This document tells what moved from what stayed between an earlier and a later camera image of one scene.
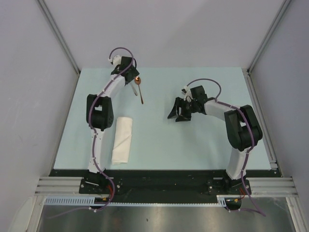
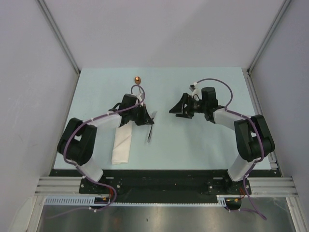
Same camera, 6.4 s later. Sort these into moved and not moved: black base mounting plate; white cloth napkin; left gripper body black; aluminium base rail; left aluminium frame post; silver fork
Moved: silver fork; left gripper body black
Not moved: white cloth napkin; aluminium base rail; left aluminium frame post; black base mounting plate
